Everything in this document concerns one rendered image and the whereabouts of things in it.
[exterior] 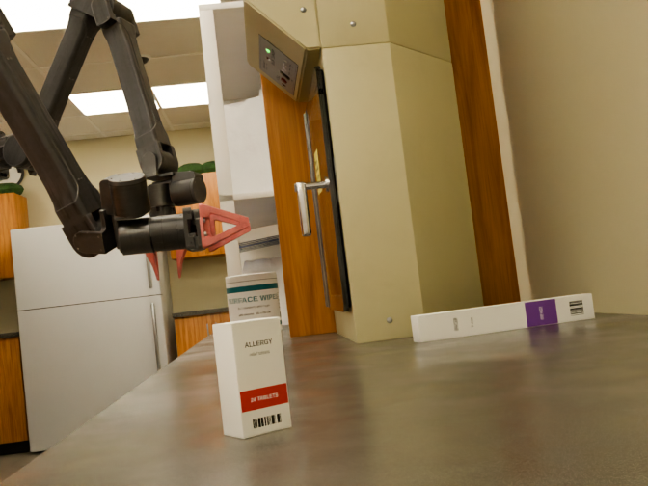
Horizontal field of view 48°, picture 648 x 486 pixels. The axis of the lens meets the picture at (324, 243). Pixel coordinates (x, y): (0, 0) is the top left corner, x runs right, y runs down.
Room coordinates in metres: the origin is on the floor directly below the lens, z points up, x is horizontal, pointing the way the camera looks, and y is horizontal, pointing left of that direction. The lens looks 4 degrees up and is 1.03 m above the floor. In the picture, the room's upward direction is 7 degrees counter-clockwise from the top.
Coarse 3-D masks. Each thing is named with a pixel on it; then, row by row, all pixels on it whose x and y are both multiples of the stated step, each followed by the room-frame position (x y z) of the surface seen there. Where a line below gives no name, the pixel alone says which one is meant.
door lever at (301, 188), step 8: (296, 184) 1.17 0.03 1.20; (304, 184) 1.17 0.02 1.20; (312, 184) 1.18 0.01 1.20; (320, 184) 1.18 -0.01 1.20; (304, 192) 1.17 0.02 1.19; (304, 200) 1.17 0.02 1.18; (304, 208) 1.17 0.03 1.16; (304, 216) 1.17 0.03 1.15; (304, 224) 1.17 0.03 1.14; (304, 232) 1.17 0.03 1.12
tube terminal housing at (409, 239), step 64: (320, 0) 1.13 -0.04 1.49; (384, 0) 1.14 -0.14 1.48; (320, 64) 1.17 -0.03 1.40; (384, 64) 1.14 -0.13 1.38; (448, 64) 1.28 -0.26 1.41; (384, 128) 1.14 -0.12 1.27; (448, 128) 1.26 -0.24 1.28; (384, 192) 1.14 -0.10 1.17; (448, 192) 1.24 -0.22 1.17; (384, 256) 1.14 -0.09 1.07; (448, 256) 1.22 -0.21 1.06; (384, 320) 1.14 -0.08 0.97
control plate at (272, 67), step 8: (264, 40) 1.23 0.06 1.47; (264, 48) 1.27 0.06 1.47; (272, 48) 1.24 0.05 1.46; (264, 56) 1.31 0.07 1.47; (272, 56) 1.28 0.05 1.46; (280, 56) 1.25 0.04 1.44; (264, 64) 1.36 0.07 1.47; (272, 64) 1.32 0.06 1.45; (280, 64) 1.29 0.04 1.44; (288, 64) 1.25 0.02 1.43; (296, 64) 1.23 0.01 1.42; (264, 72) 1.41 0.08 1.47; (272, 72) 1.37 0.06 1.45; (288, 72) 1.30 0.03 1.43; (296, 72) 1.27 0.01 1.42; (280, 80) 1.38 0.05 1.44; (288, 80) 1.34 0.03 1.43; (288, 88) 1.39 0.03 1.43
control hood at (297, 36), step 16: (256, 0) 1.12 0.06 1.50; (272, 0) 1.13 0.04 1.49; (288, 0) 1.13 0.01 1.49; (304, 0) 1.13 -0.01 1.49; (256, 16) 1.15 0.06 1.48; (272, 16) 1.13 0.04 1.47; (288, 16) 1.13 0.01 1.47; (304, 16) 1.13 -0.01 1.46; (256, 32) 1.22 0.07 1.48; (272, 32) 1.17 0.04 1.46; (288, 32) 1.13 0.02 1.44; (304, 32) 1.13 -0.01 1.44; (256, 48) 1.31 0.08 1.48; (288, 48) 1.18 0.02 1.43; (304, 48) 1.13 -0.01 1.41; (320, 48) 1.14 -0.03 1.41; (256, 64) 1.40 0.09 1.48; (304, 64) 1.21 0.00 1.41; (272, 80) 1.43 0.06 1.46; (304, 80) 1.30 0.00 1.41; (304, 96) 1.41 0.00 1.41
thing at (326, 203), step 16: (320, 80) 1.14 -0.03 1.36; (320, 96) 1.14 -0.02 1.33; (320, 112) 1.14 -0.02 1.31; (320, 128) 1.17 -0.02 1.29; (320, 144) 1.20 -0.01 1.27; (320, 160) 1.24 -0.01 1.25; (320, 176) 1.27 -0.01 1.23; (320, 208) 1.35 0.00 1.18; (336, 208) 1.14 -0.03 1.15; (320, 224) 1.39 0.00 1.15; (336, 224) 1.14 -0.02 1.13; (336, 240) 1.14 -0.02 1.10; (336, 256) 1.17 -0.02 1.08; (336, 272) 1.20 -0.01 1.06; (336, 288) 1.23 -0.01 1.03; (336, 304) 1.27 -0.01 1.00
